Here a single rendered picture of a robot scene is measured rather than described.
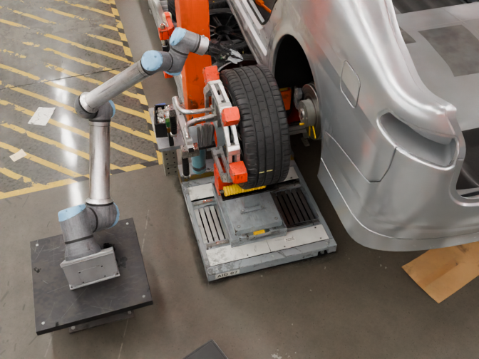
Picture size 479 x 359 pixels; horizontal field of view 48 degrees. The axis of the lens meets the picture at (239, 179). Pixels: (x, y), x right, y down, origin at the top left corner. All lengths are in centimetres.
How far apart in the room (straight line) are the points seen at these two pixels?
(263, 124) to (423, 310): 149
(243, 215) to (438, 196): 147
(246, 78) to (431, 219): 114
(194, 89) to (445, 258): 188
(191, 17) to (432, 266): 207
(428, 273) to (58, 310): 216
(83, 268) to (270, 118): 124
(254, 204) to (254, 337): 81
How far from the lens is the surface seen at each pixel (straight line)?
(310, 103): 307
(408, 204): 228
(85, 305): 303
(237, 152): 271
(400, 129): 218
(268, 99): 272
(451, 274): 362
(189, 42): 264
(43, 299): 312
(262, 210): 341
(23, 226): 388
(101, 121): 301
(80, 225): 298
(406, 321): 336
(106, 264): 299
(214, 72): 298
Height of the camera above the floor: 282
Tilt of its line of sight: 46 degrees down
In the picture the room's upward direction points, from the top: straight up
